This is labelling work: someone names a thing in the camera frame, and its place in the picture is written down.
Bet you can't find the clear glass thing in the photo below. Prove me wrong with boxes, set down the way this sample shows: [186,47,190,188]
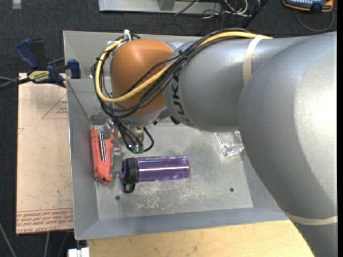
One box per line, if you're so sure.
[213,130,245,157]

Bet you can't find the grey metal bin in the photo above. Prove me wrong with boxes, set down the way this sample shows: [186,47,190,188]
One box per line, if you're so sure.
[63,30,289,241]

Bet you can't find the red-orange flat block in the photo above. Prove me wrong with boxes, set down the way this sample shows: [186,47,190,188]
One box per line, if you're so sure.
[90,126,114,185]

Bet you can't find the brown cardboard board red print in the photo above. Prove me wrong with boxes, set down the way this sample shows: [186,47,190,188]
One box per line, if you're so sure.
[16,72,74,235]

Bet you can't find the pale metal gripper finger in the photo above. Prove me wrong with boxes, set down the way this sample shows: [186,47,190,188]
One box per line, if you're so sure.
[98,131,108,163]
[111,146,123,175]

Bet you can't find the purple bottle with black cap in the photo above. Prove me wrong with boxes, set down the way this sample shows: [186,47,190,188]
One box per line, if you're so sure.
[118,155,191,194]

